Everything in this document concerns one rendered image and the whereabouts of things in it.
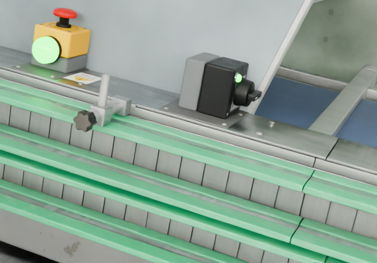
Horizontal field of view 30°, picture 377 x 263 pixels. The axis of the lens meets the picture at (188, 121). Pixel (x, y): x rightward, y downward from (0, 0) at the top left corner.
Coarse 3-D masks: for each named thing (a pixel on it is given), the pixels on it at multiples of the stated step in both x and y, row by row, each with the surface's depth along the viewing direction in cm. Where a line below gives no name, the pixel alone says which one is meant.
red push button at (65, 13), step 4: (56, 8) 117; (60, 8) 117; (64, 8) 118; (56, 12) 116; (60, 12) 116; (64, 12) 116; (68, 12) 116; (72, 12) 117; (60, 16) 116; (64, 16) 116; (68, 16) 116; (72, 16) 117; (76, 16) 118; (60, 20) 118; (64, 20) 117; (68, 20) 118; (64, 24) 118
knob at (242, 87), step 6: (240, 84) 107; (246, 84) 107; (252, 84) 108; (240, 90) 107; (246, 90) 107; (252, 90) 109; (258, 90) 110; (234, 96) 107; (240, 96) 107; (246, 96) 107; (252, 96) 107; (258, 96) 108; (234, 102) 108; (240, 102) 108; (246, 102) 108
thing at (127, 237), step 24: (0, 192) 113; (24, 192) 114; (24, 216) 108; (48, 216) 107; (72, 216) 110; (96, 216) 110; (96, 240) 104; (120, 240) 104; (144, 240) 106; (168, 240) 107
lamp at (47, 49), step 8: (40, 40) 114; (48, 40) 114; (56, 40) 115; (32, 48) 114; (40, 48) 113; (48, 48) 113; (56, 48) 114; (40, 56) 114; (48, 56) 114; (56, 56) 115
